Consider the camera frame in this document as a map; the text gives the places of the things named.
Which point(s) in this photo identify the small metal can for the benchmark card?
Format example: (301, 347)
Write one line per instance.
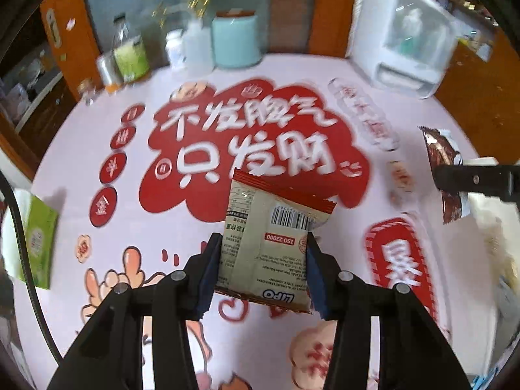
(107, 69)

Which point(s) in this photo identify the white pill bottle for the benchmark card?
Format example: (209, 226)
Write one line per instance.
(175, 50)

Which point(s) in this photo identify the white plastic bin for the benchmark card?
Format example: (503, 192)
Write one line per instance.
(479, 211)

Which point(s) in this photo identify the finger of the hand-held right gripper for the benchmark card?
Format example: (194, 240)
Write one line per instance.
(475, 178)

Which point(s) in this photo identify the beige packet with red edges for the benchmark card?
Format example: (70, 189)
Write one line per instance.
(264, 227)

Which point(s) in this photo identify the brown snack packet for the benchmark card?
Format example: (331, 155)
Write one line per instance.
(440, 152)

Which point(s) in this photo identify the glass bottle with green label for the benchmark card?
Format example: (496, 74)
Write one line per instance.
(130, 59)

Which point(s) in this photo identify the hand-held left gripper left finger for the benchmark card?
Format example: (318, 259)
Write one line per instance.
(209, 276)

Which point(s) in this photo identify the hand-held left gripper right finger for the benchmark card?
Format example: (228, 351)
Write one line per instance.
(319, 284)

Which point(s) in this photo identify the white squeeze bottle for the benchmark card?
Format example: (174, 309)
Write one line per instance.
(199, 48)

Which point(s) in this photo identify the orange wooden cabinet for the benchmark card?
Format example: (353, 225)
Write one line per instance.
(479, 109)

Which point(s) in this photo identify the small glass cup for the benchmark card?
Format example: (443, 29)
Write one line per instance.
(87, 91)

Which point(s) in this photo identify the teal canister with brown lid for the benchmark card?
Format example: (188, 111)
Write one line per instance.
(235, 44)

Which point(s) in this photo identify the white sterilizer cabinet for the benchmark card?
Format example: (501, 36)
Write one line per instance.
(373, 28)

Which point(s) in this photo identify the glass door with gold ornament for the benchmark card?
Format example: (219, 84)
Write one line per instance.
(170, 0)

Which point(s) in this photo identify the green tissue box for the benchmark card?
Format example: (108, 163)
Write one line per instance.
(38, 243)

